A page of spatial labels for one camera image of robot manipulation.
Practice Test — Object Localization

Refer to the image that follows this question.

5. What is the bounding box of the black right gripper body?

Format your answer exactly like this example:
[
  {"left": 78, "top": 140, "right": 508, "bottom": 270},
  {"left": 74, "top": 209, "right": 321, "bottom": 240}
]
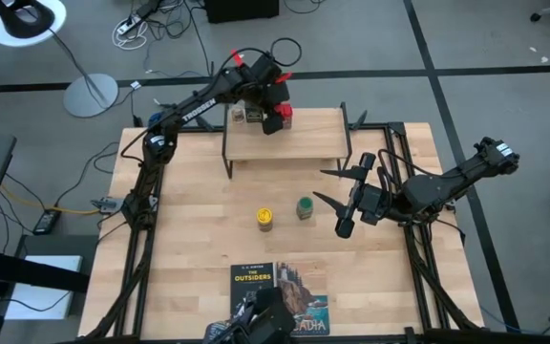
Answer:
[{"left": 334, "top": 151, "right": 393, "bottom": 240}]

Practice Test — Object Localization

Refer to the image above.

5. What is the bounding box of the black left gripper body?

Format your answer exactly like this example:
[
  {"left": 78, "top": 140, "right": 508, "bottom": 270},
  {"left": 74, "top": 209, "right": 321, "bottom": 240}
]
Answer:
[{"left": 248, "top": 51, "right": 286, "bottom": 137}]

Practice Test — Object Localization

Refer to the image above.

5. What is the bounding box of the green lid oregano jar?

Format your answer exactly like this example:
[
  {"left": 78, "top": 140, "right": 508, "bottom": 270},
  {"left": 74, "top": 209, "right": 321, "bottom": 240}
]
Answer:
[{"left": 295, "top": 196, "right": 315, "bottom": 221}]

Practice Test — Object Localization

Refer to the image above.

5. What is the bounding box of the red spice tin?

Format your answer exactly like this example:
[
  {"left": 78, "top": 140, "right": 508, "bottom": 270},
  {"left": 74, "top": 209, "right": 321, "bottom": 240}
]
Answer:
[{"left": 273, "top": 102, "right": 295, "bottom": 130}]

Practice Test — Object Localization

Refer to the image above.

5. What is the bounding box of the black spice tin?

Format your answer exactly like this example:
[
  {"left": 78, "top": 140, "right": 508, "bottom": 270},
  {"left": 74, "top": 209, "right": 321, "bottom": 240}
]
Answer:
[{"left": 245, "top": 102, "right": 266, "bottom": 124}]

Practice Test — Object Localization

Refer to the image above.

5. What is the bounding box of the yellow lid seasoning jar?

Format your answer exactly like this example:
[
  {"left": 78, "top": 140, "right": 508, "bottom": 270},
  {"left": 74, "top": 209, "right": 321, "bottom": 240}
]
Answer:
[{"left": 255, "top": 206, "right": 275, "bottom": 233}]

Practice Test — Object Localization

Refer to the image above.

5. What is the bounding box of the black box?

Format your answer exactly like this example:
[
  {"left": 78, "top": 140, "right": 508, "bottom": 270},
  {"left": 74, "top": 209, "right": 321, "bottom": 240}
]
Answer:
[{"left": 204, "top": 0, "right": 281, "bottom": 25}]

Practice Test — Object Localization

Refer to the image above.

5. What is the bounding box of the Acadia lighthouse cover book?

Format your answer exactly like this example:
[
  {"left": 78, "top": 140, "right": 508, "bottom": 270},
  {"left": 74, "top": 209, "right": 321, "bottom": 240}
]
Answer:
[{"left": 275, "top": 261, "right": 331, "bottom": 337}]

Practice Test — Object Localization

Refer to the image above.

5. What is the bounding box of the open white paper book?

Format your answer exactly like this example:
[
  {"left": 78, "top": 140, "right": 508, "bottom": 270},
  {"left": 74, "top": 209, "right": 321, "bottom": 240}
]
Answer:
[{"left": 229, "top": 262, "right": 279, "bottom": 322}]

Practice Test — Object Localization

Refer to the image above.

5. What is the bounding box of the black bulky object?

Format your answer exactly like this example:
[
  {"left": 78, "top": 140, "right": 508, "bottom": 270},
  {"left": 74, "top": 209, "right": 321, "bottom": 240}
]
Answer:
[{"left": 201, "top": 285, "right": 298, "bottom": 344}]

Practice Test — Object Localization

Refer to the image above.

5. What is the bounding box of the white power strip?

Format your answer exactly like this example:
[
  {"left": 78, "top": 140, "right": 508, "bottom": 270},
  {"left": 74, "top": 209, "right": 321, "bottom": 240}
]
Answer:
[{"left": 116, "top": 13, "right": 143, "bottom": 35}]

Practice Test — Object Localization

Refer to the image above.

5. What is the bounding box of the floor lamp with round base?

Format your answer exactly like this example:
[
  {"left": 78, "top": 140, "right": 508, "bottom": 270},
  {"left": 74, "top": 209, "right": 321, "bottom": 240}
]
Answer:
[{"left": 0, "top": 0, "right": 121, "bottom": 119}]

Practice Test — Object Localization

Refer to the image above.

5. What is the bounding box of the black power adapter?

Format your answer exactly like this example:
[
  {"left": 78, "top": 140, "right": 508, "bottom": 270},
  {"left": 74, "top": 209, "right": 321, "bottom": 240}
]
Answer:
[{"left": 32, "top": 209, "right": 61, "bottom": 236}]

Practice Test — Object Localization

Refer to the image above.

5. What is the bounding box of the white box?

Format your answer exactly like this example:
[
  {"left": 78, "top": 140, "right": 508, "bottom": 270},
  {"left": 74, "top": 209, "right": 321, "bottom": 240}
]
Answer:
[{"left": 5, "top": 254, "right": 84, "bottom": 321}]

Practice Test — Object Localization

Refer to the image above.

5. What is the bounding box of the black desk beam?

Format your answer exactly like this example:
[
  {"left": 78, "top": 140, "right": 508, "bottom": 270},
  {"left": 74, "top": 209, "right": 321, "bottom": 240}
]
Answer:
[{"left": 0, "top": 247, "right": 91, "bottom": 293}]

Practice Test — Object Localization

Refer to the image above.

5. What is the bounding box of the wooden shelf with black frame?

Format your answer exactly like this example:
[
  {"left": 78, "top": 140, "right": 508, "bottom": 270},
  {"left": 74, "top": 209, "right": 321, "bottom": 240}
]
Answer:
[{"left": 221, "top": 100, "right": 355, "bottom": 181}]

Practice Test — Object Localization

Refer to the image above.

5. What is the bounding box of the white coiled cable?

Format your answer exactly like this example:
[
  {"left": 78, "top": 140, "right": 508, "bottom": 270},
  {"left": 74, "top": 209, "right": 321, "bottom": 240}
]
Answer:
[{"left": 111, "top": 18, "right": 150, "bottom": 52}]

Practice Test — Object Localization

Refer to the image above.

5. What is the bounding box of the yellow cable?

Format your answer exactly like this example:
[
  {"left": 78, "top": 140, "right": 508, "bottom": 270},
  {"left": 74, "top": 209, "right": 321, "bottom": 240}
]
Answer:
[{"left": 0, "top": 183, "right": 102, "bottom": 216}]

